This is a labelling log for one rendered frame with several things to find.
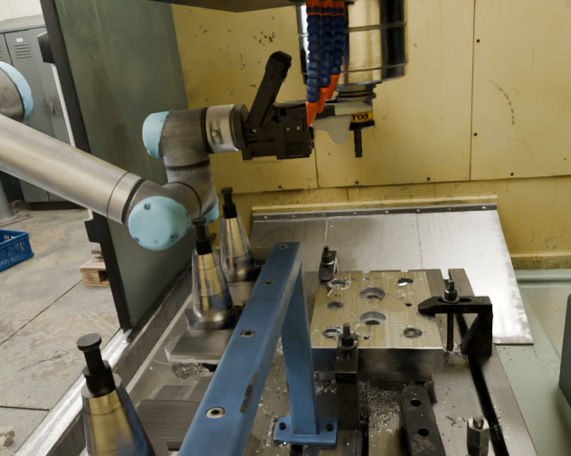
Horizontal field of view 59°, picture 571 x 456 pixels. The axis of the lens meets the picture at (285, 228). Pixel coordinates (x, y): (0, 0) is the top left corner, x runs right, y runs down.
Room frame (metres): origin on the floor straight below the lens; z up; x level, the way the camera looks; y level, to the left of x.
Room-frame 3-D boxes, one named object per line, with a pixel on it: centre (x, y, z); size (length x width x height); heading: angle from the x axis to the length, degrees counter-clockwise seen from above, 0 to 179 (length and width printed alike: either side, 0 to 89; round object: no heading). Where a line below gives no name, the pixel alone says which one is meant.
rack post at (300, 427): (0.65, 0.00, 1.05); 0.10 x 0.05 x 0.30; 79
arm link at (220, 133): (0.82, 0.08, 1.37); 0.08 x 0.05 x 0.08; 169
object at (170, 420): (0.33, 0.12, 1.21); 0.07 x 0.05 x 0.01; 79
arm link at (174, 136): (0.84, 0.15, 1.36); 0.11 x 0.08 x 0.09; 79
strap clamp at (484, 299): (0.82, -0.30, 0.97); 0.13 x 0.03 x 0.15; 79
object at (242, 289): (0.55, 0.08, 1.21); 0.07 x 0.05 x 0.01; 79
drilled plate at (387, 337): (0.87, -0.15, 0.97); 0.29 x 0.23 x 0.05; 169
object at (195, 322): (0.49, 0.09, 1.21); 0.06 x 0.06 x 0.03
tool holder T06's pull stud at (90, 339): (0.28, 0.13, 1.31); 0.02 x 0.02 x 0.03
